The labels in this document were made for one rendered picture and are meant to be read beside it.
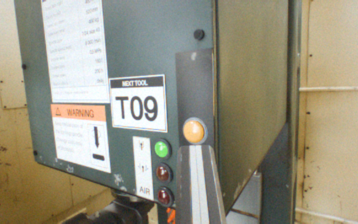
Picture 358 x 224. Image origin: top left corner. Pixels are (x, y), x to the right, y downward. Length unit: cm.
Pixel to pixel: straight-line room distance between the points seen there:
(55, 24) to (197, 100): 30
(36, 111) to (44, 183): 114
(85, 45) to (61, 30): 7
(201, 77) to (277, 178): 78
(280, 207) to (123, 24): 90
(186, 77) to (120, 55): 11
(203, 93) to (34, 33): 37
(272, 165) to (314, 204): 49
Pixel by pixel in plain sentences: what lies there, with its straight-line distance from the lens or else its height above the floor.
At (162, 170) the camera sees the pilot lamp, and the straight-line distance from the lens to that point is 28.
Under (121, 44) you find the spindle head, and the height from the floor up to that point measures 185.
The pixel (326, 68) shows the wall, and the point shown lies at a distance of 124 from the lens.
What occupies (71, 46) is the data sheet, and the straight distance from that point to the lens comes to 40.
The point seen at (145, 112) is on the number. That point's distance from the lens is 28.
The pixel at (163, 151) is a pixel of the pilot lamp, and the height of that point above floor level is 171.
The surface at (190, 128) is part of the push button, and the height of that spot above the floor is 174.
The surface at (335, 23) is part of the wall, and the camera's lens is 126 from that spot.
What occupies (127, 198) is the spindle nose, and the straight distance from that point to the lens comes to 58.
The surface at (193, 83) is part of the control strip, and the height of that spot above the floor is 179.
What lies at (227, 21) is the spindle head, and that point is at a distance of 25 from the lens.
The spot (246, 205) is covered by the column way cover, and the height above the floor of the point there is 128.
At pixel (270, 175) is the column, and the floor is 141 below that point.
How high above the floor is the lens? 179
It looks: 7 degrees down
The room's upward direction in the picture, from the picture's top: 2 degrees counter-clockwise
